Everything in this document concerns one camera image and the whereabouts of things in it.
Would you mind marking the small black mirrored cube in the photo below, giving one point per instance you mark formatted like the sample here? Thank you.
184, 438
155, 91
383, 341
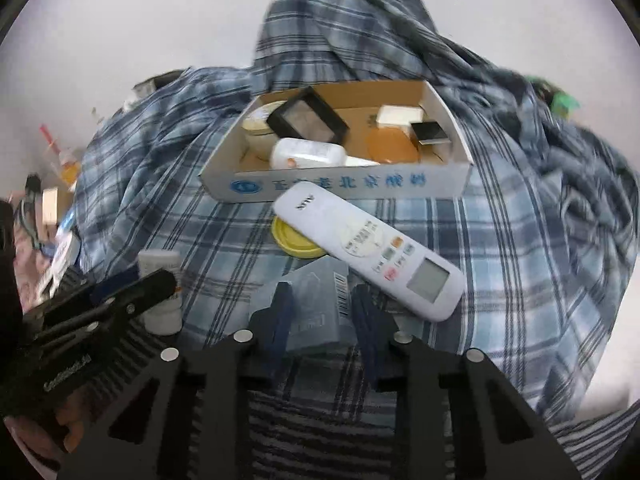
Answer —
429, 133

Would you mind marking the white bottle orange label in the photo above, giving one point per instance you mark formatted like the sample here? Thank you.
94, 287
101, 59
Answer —
291, 153

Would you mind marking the round cream tin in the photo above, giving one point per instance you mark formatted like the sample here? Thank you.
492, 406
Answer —
259, 137

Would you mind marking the translucent grey plastic box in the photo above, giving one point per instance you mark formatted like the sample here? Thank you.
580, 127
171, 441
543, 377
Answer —
316, 297

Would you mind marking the grey bag behind blanket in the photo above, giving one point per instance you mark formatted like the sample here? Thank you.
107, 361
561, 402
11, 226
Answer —
149, 86

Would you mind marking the person left hand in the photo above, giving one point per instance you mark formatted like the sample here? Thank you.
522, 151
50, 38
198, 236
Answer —
56, 432

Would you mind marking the small cardboard box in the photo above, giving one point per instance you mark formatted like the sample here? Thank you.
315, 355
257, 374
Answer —
55, 203

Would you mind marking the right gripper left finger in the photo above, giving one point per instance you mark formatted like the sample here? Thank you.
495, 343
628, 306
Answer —
187, 418

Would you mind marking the yellow round lid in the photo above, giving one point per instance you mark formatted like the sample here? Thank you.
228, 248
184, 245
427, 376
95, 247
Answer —
294, 243

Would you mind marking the white AUX remote control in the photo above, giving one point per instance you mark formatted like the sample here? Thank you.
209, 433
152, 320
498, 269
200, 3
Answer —
419, 279

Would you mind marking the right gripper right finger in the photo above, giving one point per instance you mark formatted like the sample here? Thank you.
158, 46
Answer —
457, 416

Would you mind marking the plastic drink cup red straw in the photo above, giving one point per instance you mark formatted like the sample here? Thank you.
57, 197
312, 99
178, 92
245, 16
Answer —
64, 163

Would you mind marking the blue plaid blanket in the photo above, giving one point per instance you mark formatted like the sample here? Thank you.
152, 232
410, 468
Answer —
546, 231

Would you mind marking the green tissue pack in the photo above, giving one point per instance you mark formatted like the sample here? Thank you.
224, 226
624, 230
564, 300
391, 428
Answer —
559, 102

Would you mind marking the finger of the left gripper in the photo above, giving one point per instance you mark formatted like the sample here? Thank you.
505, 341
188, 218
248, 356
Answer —
126, 294

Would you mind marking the cardboard yogurt box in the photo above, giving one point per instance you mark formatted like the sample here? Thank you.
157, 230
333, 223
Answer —
234, 174

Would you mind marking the black square frame case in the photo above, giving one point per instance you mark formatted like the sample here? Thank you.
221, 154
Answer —
307, 116

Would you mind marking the white pill bottle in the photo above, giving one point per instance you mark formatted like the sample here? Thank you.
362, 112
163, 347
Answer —
164, 318

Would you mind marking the orange soap bar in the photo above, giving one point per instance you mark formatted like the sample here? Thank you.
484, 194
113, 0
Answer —
390, 145

